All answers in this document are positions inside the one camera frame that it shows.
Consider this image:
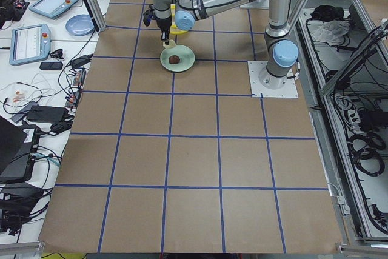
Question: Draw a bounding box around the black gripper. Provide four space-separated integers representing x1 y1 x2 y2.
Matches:
156 18 172 43

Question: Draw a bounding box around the yellow steamer layer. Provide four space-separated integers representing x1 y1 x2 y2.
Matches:
170 4 188 35

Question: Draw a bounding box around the white steamed bun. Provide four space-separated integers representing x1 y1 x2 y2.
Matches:
163 39 176 49

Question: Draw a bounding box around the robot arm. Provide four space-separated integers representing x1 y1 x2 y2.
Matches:
143 0 292 44

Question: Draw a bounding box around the dark red bun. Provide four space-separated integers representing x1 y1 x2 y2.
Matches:
168 55 181 65

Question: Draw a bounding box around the light green plate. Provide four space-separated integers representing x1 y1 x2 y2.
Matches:
160 45 195 72

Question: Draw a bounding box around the blue plate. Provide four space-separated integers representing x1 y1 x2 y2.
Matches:
65 14 95 36

